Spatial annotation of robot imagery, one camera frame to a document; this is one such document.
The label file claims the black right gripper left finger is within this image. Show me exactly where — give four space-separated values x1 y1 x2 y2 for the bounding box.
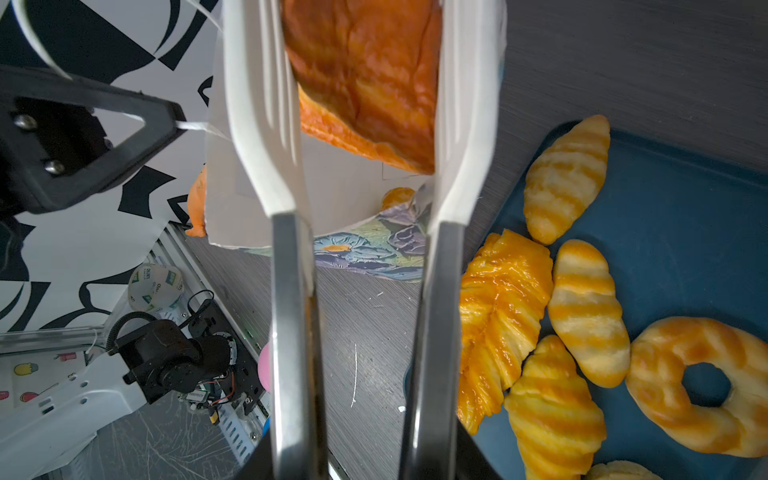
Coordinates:
235 433 274 480

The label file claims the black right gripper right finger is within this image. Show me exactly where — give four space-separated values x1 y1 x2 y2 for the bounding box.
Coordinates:
455 422 501 480

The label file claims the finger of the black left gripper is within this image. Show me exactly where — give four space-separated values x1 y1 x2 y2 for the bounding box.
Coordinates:
1 65 186 215

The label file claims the floral white paper bag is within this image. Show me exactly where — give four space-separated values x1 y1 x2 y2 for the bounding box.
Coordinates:
11 0 511 284

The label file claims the orange triangular pastry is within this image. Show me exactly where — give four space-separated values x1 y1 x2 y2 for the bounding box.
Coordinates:
281 0 442 175

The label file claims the small braided bread roll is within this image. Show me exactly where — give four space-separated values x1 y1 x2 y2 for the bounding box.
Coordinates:
381 187 415 211

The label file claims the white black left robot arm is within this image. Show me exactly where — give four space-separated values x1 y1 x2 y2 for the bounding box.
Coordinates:
1 66 237 479

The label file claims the long braided bread loaf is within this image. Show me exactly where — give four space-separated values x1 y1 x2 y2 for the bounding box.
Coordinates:
457 230 553 435

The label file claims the large striped croissant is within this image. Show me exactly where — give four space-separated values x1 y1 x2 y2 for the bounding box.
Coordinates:
504 335 607 479

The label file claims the pink round button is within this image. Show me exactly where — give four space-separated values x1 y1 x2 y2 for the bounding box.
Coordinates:
257 342 272 392

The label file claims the knotted round bun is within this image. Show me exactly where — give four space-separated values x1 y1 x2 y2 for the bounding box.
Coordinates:
584 460 661 480

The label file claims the orange plush toy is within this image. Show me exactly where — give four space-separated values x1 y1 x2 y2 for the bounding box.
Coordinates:
185 165 207 238

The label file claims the small striped croissant middle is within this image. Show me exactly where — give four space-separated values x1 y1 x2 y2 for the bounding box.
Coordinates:
548 239 630 388

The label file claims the white slotted cable duct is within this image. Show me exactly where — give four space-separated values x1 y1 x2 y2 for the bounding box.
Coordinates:
218 395 270 467

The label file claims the ring-shaped bread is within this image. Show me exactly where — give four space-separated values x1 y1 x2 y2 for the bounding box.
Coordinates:
625 317 767 458

